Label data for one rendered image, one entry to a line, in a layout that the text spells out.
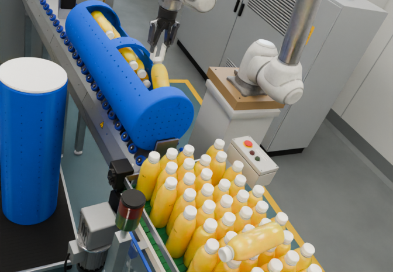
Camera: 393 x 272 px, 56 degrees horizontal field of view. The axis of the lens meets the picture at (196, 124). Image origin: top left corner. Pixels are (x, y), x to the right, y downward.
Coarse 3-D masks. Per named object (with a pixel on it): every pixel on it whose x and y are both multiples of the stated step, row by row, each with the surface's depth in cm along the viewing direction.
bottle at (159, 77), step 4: (156, 64) 155; (160, 64) 155; (152, 68) 155; (156, 68) 154; (160, 68) 154; (164, 68) 155; (152, 72) 155; (156, 72) 153; (160, 72) 153; (164, 72) 154; (152, 76) 155; (156, 76) 153; (160, 76) 153; (164, 76) 154; (152, 80) 155; (156, 80) 154; (160, 80) 153; (164, 80) 154; (168, 80) 157; (156, 84) 154; (160, 84) 153; (164, 84) 154; (168, 84) 156
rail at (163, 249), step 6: (126, 180) 134; (126, 186) 135; (144, 210) 126; (144, 216) 125; (150, 222) 123; (150, 228) 122; (156, 234) 120; (156, 240) 120; (162, 246) 117; (162, 252) 118; (168, 252) 116; (168, 258) 114; (168, 264) 115; (174, 264) 113; (174, 270) 112
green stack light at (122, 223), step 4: (116, 216) 96; (120, 216) 93; (140, 216) 95; (116, 220) 96; (120, 220) 94; (124, 220) 93; (128, 220) 93; (132, 220) 93; (136, 220) 94; (116, 224) 96; (120, 224) 95; (124, 224) 94; (128, 224) 94; (132, 224) 94; (136, 224) 96; (120, 228) 95; (124, 228) 95; (128, 228) 95; (132, 228) 96
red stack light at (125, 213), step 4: (120, 200) 92; (120, 204) 92; (144, 204) 93; (120, 208) 92; (124, 208) 91; (128, 208) 91; (140, 208) 92; (120, 212) 93; (124, 212) 92; (128, 212) 91; (132, 212) 91; (136, 212) 92; (140, 212) 93; (124, 216) 93; (128, 216) 92; (132, 216) 92; (136, 216) 93
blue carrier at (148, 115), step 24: (72, 24) 184; (96, 24) 174; (96, 48) 166; (120, 48) 163; (144, 48) 170; (96, 72) 163; (120, 72) 151; (120, 96) 147; (144, 96) 140; (168, 96) 139; (120, 120) 150; (144, 120) 140; (168, 120) 148; (144, 144) 149
